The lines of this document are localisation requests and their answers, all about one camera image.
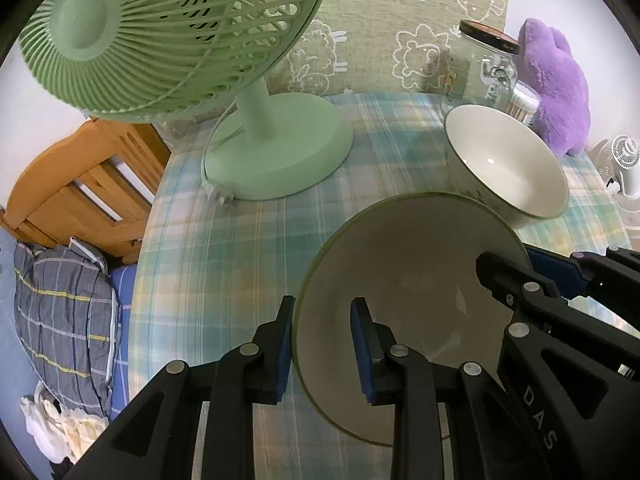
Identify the purple plush toy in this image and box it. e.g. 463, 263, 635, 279
515, 17, 593, 157

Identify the green desk fan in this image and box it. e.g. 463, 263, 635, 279
17, 0, 356, 202

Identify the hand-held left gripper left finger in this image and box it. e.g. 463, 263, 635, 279
62, 295, 297, 480

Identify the cotton swab container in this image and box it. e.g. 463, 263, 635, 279
505, 82, 543, 128

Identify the large floral ceramic bowl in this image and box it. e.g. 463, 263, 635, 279
444, 105, 571, 231

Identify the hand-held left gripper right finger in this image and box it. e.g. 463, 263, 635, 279
350, 297, 546, 480

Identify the medium floral ceramic bowl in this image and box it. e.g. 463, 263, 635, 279
292, 192, 531, 448

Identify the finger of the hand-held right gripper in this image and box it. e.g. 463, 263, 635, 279
475, 252, 640, 480
525, 244, 640, 336

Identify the white desk fan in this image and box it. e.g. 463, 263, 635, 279
590, 134, 640, 251

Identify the grey plaid pillow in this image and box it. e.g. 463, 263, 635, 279
14, 237, 123, 421

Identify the sheep print green cloth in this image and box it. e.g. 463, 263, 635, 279
155, 0, 516, 141

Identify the white fan cable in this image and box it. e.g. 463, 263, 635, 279
200, 102, 238, 206

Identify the blue checked sheet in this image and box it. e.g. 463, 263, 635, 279
105, 264, 138, 421

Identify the white crumpled cloth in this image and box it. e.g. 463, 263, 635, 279
20, 382, 111, 466

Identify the glass jar with lid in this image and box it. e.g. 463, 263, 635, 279
440, 20, 521, 116

